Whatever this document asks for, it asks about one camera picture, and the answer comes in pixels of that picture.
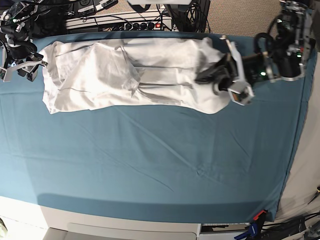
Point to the blue black clamp bottom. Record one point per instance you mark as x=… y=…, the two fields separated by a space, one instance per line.
x=253 y=230

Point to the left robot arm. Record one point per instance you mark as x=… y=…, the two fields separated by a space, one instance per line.
x=281 y=53

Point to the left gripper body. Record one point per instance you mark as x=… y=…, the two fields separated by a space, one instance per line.
x=255 y=69

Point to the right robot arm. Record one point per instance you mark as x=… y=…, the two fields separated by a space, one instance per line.
x=18 y=21

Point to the black power strip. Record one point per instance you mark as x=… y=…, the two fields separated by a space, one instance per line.
x=143 y=26

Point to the white T-shirt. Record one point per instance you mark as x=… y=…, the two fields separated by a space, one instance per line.
x=91 y=75

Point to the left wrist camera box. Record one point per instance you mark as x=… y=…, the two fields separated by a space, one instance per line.
x=241 y=92

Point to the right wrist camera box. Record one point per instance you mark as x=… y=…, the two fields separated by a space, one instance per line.
x=5 y=74

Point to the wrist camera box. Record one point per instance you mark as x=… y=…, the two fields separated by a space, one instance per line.
x=5 y=74
x=241 y=92

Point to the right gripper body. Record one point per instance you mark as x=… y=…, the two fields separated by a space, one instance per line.
x=23 y=51

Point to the white cabinet under table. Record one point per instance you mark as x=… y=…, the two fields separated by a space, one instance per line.
x=117 y=228

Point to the teal table cloth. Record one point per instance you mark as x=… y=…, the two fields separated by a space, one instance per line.
x=155 y=162

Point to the orange black clamp bottom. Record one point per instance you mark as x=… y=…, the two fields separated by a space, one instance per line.
x=261 y=214

